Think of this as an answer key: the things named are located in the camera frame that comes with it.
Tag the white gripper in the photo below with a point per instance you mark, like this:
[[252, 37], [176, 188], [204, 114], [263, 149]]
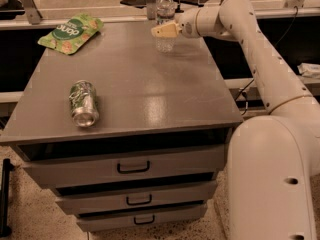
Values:
[[187, 25]]

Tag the clear plastic water bottle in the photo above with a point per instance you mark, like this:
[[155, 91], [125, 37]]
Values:
[[165, 12]]

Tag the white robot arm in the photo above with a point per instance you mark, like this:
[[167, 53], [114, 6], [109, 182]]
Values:
[[271, 158]]

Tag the green soda can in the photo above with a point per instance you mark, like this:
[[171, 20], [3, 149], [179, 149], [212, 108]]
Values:
[[83, 104]]

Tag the green snack bag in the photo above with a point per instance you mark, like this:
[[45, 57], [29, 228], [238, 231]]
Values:
[[69, 37]]

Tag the grey drawer cabinet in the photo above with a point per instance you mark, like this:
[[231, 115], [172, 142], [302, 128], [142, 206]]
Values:
[[147, 100]]

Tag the white packet on ledge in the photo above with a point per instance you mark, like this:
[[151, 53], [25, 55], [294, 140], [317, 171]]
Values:
[[309, 70]]

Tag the top grey drawer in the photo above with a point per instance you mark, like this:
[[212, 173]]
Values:
[[100, 169]]

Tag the grey drawer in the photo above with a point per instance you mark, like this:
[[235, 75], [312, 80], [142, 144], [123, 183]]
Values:
[[100, 169], [142, 217], [137, 198]]

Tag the bottom grey drawer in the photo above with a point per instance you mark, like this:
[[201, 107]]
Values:
[[142, 217]]

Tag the middle grey drawer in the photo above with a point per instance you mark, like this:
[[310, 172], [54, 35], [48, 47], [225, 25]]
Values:
[[137, 198]]

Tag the black stand at left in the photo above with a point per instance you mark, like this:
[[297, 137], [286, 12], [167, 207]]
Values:
[[7, 167]]

